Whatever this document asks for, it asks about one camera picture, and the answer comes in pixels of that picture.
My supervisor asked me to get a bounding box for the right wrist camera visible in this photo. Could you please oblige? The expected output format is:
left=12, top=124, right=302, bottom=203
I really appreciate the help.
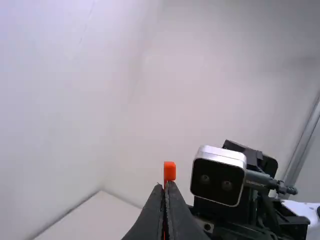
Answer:
left=189, top=144, right=248, bottom=208

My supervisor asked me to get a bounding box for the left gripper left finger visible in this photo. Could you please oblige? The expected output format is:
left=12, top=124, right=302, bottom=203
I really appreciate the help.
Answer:
left=119, top=183, right=166, bottom=240

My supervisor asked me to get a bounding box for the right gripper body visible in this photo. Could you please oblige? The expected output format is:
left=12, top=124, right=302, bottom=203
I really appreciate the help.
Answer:
left=187, top=139, right=311, bottom=240

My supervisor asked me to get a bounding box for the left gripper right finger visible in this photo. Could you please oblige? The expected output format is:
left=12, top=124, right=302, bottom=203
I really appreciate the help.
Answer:
left=164, top=180, right=209, bottom=240

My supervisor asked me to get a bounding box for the orange cable tie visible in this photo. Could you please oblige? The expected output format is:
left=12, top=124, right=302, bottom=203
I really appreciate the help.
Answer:
left=162, top=160, right=178, bottom=240

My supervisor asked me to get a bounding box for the black cable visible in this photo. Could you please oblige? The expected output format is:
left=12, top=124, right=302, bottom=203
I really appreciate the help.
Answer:
left=246, top=172, right=299, bottom=197

